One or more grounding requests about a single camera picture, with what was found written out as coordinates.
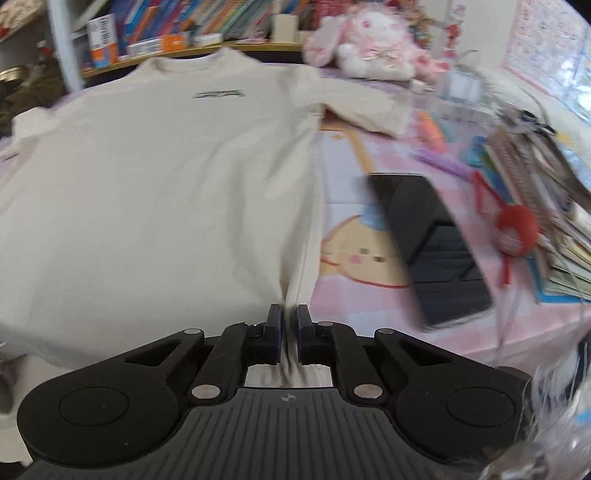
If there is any brass bowl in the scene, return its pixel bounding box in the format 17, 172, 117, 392
0, 65, 30, 86

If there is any alphabet wall poster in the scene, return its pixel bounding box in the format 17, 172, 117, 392
504, 0, 590, 122

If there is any flat white orange box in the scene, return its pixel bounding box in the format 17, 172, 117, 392
127, 32, 190, 58

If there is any pink white plush bunny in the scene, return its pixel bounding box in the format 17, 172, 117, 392
301, 2, 452, 85

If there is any row of colourful books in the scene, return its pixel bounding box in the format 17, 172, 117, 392
108, 0, 352, 52

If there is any brown velvet cloth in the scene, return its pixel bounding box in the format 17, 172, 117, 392
1, 69, 66, 137

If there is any stack of notebooks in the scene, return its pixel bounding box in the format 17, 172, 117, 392
484, 106, 590, 303

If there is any black smartphone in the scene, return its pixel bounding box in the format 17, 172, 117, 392
368, 174, 493, 330

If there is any tall white orange box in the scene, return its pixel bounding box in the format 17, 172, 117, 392
87, 14, 119, 68

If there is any beige pen holder box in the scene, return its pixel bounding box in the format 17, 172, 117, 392
271, 14, 298, 43

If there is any white wooden bookshelf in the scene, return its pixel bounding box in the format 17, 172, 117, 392
0, 0, 325, 93

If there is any cream t-shirt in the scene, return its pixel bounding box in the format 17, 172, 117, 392
0, 45, 415, 388

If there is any orange marker pen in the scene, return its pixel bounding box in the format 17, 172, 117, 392
417, 111, 447, 154

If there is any pink checkered table mat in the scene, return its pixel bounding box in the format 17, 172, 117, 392
0, 59, 591, 370

